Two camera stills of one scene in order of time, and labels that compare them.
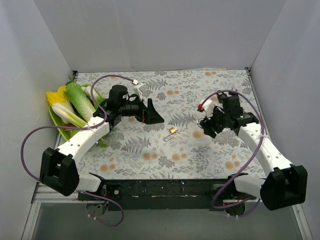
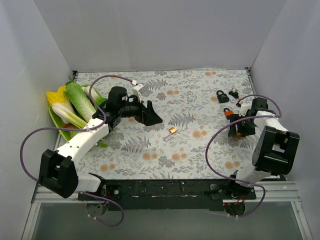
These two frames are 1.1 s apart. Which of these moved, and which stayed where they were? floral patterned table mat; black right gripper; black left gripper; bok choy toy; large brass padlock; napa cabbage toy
Moved: black right gripper; large brass padlock
Stayed: black left gripper; bok choy toy; napa cabbage toy; floral patterned table mat
